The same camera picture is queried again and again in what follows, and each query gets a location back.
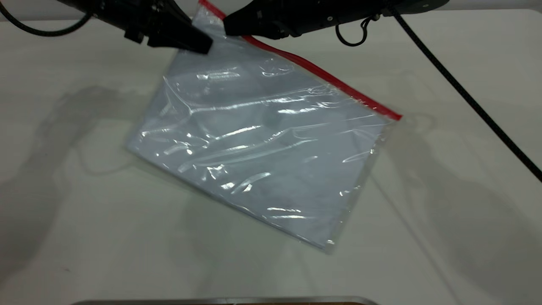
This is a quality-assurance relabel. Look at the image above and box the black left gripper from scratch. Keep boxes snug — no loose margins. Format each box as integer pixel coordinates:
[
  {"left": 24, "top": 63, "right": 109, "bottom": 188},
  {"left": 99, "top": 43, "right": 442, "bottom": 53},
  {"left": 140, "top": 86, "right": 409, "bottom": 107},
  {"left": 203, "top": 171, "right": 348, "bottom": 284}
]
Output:
[{"left": 59, "top": 0, "right": 212, "bottom": 54}]

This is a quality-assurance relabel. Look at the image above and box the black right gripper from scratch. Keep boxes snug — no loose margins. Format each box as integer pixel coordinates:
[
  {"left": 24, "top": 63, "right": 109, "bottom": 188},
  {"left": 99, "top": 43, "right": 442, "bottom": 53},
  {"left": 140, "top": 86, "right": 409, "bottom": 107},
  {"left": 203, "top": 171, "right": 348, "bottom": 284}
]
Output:
[{"left": 223, "top": 0, "right": 386, "bottom": 40}]

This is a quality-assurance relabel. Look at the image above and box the transparent zip bag red zipper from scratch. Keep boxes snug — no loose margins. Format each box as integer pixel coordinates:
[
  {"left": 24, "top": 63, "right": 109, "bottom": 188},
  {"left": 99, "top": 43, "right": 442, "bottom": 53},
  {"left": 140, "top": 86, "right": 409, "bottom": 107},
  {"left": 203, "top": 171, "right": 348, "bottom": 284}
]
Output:
[{"left": 126, "top": 0, "right": 403, "bottom": 254}]

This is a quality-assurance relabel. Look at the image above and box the white paper sheet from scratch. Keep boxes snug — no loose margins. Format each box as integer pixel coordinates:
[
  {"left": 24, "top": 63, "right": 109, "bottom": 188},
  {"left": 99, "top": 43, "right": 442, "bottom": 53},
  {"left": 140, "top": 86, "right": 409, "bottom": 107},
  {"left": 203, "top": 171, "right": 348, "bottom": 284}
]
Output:
[{"left": 127, "top": 40, "right": 391, "bottom": 250}]

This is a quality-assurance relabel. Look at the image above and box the grey metal edge strip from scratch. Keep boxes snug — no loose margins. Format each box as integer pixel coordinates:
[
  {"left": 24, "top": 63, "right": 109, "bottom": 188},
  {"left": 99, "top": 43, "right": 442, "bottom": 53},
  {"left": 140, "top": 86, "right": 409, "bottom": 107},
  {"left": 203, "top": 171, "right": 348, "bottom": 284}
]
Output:
[{"left": 69, "top": 296, "right": 380, "bottom": 305}]

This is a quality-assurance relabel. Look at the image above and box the thin black looped cable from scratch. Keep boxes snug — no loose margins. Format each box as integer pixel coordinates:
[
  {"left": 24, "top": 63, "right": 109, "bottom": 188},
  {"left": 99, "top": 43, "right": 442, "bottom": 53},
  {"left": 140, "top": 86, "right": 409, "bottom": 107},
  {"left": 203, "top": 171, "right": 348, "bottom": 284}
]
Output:
[{"left": 335, "top": 15, "right": 379, "bottom": 47}]

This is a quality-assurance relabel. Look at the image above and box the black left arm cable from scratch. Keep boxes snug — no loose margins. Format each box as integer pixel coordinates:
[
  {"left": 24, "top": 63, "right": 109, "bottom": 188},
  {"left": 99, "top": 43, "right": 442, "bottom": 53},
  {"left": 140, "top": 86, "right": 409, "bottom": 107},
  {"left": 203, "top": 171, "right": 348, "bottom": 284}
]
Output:
[{"left": 0, "top": 0, "right": 93, "bottom": 38}]

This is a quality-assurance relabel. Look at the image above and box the thick black braided cable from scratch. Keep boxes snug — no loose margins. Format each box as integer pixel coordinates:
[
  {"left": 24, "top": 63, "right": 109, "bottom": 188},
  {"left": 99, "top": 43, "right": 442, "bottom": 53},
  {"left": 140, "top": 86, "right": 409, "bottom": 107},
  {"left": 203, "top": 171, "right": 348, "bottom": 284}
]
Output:
[{"left": 387, "top": 8, "right": 542, "bottom": 183}]

